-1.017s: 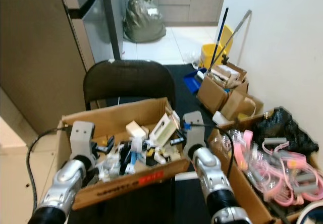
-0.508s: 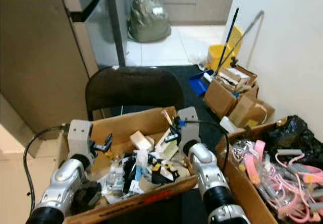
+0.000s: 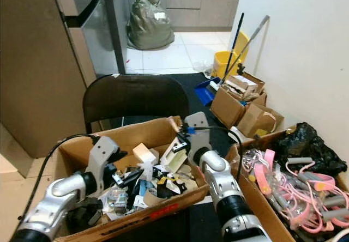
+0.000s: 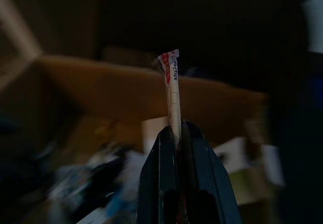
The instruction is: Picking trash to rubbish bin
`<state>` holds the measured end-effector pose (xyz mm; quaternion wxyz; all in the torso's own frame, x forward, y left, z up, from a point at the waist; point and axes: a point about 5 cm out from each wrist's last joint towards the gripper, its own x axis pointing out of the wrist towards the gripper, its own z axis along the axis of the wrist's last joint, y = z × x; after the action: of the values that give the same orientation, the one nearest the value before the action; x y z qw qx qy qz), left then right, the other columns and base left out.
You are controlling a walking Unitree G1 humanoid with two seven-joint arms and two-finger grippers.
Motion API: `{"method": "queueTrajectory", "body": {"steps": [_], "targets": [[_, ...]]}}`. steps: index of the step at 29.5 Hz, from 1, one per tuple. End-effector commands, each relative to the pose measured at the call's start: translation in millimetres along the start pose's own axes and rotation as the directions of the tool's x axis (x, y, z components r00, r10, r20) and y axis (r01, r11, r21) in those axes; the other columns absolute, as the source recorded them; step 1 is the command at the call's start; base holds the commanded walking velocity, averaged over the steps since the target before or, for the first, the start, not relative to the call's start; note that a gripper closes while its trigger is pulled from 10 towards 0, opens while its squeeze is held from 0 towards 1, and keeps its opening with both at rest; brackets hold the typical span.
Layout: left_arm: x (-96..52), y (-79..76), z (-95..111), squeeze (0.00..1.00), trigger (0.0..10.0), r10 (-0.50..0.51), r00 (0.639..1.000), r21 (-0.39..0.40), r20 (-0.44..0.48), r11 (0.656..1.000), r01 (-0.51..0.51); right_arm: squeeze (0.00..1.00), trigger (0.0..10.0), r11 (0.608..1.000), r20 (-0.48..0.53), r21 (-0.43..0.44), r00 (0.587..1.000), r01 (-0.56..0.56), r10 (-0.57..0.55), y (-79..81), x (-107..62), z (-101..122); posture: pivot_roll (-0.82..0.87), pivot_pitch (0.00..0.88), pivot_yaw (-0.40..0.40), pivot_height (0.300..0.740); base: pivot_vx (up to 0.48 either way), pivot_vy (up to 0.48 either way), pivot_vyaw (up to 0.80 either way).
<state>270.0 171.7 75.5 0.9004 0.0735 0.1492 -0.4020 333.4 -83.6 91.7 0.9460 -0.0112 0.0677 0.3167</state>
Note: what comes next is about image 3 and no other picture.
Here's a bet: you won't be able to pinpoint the yellow mop bucket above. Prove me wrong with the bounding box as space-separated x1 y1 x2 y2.
212 30 251 81

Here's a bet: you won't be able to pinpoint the cardboard box of pink parts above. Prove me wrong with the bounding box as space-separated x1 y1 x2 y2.
226 130 349 242

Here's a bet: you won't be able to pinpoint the olive rubbish bag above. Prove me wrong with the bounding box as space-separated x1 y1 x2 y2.
127 0 176 51

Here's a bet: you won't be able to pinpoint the pink strap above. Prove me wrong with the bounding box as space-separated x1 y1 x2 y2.
253 149 276 196

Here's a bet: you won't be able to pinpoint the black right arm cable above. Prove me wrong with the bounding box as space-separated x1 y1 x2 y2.
191 125 244 180

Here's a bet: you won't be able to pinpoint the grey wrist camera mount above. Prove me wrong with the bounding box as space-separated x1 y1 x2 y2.
185 111 214 164
87 135 127 200

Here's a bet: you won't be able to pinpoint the large cardboard trash box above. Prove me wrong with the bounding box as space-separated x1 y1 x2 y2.
57 116 211 242

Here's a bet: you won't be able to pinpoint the grey kitchen drawers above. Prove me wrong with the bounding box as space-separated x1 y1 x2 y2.
114 0 246 33

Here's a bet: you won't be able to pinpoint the silver broom handle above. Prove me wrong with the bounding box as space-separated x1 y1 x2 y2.
223 14 271 82

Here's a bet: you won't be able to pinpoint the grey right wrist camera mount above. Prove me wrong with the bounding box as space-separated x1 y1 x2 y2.
185 111 214 164

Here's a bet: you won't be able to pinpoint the steel fridge door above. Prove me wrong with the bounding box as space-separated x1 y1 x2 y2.
65 0 127 80

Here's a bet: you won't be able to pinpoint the small filled cardboard box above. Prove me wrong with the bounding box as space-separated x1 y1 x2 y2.
209 72 268 130

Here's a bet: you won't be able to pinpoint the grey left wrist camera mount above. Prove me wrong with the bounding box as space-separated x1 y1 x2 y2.
87 135 127 200

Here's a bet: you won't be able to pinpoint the tall brown cabinet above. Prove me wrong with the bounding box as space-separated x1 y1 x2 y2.
0 0 88 159

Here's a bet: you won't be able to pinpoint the small open cardboard box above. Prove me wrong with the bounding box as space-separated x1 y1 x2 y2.
235 102 286 141

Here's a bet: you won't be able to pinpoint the white card trash piece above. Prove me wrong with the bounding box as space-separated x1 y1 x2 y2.
158 135 189 175

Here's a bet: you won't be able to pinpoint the small white carton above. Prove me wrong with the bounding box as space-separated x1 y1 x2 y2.
132 142 159 170

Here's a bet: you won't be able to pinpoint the blue black mop handle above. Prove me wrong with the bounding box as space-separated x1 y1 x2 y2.
220 11 246 82

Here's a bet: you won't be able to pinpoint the black folding chair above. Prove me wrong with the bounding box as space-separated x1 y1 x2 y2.
82 74 191 135

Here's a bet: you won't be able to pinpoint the black floor mat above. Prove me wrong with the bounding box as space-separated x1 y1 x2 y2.
163 72 233 142

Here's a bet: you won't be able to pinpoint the black plastic bag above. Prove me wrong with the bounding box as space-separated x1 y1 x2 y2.
272 122 349 178

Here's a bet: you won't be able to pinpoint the blue dustpan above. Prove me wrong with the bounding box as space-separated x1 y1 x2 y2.
193 77 222 107

